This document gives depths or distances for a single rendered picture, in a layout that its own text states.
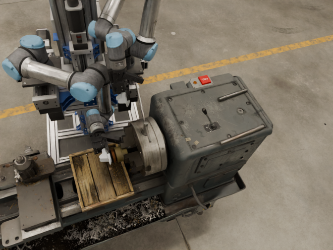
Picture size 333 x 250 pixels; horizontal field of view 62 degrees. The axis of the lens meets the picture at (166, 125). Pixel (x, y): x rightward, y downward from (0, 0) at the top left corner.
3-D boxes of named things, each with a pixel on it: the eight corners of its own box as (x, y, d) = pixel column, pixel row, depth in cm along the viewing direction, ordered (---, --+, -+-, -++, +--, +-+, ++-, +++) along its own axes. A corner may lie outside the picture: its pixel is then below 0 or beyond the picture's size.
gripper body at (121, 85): (110, 90, 138) (106, 66, 131) (127, 86, 140) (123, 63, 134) (113, 96, 132) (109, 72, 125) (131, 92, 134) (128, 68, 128)
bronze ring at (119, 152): (124, 140, 151) (107, 145, 149) (129, 155, 147) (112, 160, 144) (124, 148, 159) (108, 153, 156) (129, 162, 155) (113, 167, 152)
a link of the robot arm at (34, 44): (52, 54, 162) (47, 35, 151) (38, 69, 155) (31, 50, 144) (34, 47, 164) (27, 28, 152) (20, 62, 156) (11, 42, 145)
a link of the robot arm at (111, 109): (95, 50, 144) (102, 107, 184) (84, 63, 138) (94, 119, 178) (115, 58, 143) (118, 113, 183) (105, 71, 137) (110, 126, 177)
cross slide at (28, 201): (44, 151, 164) (42, 148, 160) (57, 220, 144) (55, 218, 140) (14, 159, 159) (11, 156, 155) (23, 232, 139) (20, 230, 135)
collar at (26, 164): (29, 154, 141) (28, 151, 139) (32, 167, 138) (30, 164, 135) (13, 158, 139) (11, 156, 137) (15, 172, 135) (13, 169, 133)
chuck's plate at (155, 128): (145, 134, 179) (149, 105, 153) (163, 178, 164) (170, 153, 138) (140, 136, 178) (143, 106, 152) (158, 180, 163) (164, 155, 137)
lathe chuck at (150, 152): (140, 136, 178) (143, 106, 152) (158, 180, 163) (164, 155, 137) (127, 140, 175) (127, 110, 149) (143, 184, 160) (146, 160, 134)
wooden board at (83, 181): (117, 144, 179) (116, 141, 176) (134, 195, 162) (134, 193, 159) (69, 157, 170) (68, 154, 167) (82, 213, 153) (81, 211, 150)
